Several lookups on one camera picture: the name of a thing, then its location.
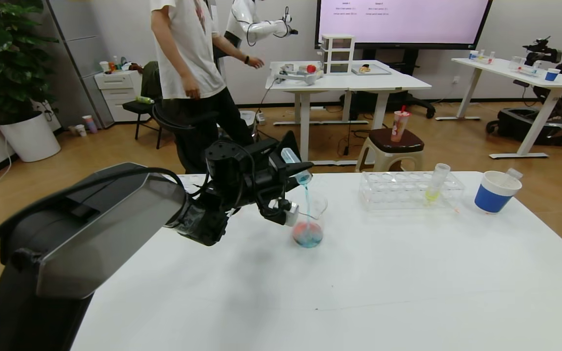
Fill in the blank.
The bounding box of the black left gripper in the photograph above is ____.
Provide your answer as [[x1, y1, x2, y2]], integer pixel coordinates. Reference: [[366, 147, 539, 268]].
[[243, 130, 315, 193]]

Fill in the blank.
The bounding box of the blue pigment test tube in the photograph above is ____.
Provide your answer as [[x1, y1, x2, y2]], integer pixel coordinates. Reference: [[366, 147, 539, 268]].
[[281, 148, 313, 185]]

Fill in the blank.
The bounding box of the orange-red pigment test tube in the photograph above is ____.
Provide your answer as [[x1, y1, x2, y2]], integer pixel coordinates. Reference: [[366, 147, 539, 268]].
[[500, 168, 523, 187]]

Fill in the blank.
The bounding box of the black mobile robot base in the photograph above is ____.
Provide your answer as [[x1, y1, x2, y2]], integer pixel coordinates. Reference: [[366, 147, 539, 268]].
[[485, 108, 562, 147]]

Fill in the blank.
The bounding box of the clear glass beaker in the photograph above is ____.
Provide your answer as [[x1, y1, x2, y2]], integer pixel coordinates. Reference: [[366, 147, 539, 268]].
[[290, 193, 329, 248]]

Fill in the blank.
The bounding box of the yellow pigment test tube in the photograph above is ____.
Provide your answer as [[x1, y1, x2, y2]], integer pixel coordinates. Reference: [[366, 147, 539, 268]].
[[425, 163, 451, 203]]

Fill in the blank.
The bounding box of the small clear tube rack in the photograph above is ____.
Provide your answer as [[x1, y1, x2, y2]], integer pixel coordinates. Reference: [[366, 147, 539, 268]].
[[508, 56, 541, 76]]

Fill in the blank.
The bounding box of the white double desk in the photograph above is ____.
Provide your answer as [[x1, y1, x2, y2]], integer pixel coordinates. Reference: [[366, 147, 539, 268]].
[[265, 61, 432, 167]]

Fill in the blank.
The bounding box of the beige stool brown seat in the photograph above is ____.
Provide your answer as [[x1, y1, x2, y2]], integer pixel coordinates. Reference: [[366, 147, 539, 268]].
[[357, 129, 425, 172]]

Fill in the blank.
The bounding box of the drink cup red straw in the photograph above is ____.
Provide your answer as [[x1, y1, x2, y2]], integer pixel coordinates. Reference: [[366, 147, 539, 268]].
[[390, 106, 411, 143]]

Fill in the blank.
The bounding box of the white mini drawer organiser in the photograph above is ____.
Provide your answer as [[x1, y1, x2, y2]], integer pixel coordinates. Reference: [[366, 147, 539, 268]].
[[321, 34, 355, 76]]

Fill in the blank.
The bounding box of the grey tray with food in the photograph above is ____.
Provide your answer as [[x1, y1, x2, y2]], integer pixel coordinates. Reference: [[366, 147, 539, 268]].
[[351, 64, 392, 77]]

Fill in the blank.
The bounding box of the white humanoid robot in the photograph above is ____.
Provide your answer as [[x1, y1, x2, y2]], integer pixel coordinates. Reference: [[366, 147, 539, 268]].
[[211, 0, 299, 142]]

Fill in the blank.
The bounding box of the black office chair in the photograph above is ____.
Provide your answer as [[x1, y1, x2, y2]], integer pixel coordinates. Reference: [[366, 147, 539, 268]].
[[153, 105, 223, 169]]

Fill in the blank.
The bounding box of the black TV stand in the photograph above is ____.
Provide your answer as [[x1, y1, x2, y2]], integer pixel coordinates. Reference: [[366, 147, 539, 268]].
[[340, 49, 435, 120]]

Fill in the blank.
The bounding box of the person in white t-shirt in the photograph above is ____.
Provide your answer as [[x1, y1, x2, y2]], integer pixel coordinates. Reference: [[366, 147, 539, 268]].
[[150, 0, 265, 171]]

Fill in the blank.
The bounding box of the green jacket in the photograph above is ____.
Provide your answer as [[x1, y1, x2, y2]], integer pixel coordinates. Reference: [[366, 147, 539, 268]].
[[140, 61, 162, 100]]

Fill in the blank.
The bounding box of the black side chair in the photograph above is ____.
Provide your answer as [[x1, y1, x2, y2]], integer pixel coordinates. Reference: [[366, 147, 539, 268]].
[[122, 99, 164, 150]]

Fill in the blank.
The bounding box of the large display screen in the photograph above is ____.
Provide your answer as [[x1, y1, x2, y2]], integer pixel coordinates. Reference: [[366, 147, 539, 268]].
[[315, 0, 494, 51]]

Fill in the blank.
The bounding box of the white drawer cabinet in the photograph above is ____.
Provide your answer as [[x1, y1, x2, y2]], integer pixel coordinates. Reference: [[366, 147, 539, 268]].
[[95, 71, 146, 122]]

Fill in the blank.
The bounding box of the grey tall cabinet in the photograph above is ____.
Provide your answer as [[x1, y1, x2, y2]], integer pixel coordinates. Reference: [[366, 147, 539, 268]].
[[47, 0, 116, 130]]

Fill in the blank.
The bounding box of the white plant pot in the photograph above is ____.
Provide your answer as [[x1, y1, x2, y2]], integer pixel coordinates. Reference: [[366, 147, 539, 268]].
[[0, 112, 61, 162]]

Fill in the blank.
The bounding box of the white standing desk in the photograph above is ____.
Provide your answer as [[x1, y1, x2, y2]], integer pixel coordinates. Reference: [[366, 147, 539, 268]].
[[451, 58, 562, 160]]

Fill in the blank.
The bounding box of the green potted plant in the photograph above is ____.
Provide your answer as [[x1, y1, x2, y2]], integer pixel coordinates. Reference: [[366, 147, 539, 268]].
[[0, 0, 60, 124]]

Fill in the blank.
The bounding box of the black camera rig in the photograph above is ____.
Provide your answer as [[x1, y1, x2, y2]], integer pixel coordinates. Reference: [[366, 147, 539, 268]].
[[522, 37, 562, 66]]

